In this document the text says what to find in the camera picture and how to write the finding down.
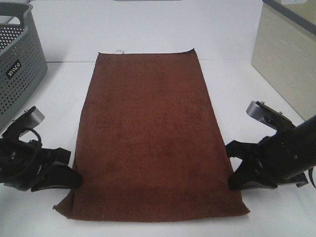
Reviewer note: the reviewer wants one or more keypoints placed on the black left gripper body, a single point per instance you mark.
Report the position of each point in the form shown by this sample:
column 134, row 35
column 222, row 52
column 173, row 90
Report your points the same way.
column 22, row 159

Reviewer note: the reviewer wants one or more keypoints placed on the grey perforated plastic basket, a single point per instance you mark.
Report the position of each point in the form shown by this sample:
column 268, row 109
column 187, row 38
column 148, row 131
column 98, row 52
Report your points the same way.
column 22, row 61

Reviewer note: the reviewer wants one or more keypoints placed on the brown towel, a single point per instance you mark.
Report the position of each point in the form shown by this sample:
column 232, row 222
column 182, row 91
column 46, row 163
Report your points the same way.
column 149, row 148

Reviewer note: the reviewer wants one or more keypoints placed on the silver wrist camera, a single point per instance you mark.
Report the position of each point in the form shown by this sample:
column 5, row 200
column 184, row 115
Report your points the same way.
column 266, row 115
column 28, row 120

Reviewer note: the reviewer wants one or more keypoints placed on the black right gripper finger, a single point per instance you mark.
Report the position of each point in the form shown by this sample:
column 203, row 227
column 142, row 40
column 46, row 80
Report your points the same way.
column 240, row 149
column 250, row 175

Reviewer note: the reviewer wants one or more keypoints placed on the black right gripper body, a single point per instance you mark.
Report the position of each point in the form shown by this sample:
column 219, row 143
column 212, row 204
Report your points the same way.
column 285, row 157

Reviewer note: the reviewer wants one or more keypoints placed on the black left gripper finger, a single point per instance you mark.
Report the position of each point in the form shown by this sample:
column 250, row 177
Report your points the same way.
column 57, row 177
column 59, row 155

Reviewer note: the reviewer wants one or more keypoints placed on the beige storage box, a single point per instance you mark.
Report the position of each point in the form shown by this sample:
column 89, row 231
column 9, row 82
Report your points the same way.
column 285, row 52

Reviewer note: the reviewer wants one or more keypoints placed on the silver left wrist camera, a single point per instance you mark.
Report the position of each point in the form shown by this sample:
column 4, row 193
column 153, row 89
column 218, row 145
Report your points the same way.
column 28, row 120

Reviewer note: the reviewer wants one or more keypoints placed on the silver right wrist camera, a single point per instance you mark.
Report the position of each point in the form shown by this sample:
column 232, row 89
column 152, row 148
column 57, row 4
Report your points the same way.
column 266, row 115

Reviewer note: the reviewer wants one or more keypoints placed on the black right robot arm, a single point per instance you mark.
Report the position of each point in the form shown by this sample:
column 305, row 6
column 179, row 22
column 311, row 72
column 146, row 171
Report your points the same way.
column 308, row 127

